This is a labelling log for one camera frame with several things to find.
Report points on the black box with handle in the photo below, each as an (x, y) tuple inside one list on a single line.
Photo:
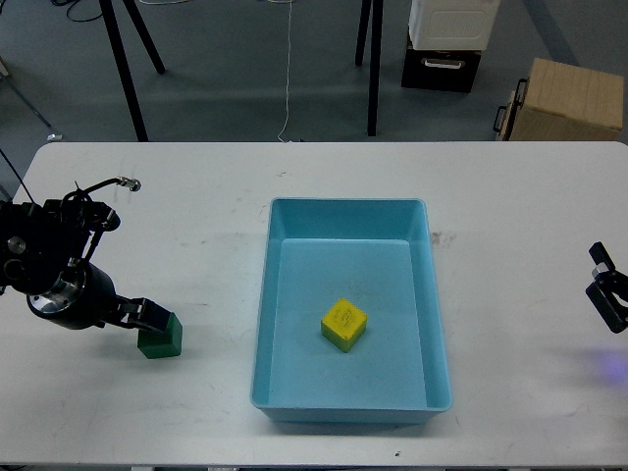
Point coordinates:
[(453, 71)]

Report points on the black left trestle legs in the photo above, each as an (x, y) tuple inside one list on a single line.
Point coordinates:
[(121, 59)]

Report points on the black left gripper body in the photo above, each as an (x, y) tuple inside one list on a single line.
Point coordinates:
[(83, 297)]

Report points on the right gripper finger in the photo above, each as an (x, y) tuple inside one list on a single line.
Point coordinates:
[(608, 291)]

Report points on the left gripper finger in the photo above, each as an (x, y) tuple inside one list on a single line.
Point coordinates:
[(143, 314)]

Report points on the blue plastic bin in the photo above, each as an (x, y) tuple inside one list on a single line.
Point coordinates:
[(377, 254)]

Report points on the black right trestle legs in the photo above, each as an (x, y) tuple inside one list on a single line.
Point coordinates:
[(371, 21)]

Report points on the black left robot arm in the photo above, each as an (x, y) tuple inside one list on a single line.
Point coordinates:
[(45, 255)]

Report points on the green cube block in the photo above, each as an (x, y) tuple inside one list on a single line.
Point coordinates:
[(156, 345)]

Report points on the black trestle legs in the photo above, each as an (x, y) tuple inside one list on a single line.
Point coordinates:
[(371, 21), (121, 59)]

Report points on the yellow cube block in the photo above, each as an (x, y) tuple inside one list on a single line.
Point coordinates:
[(344, 324)]

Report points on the white plastic crate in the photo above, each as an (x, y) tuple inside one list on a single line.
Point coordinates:
[(451, 25)]

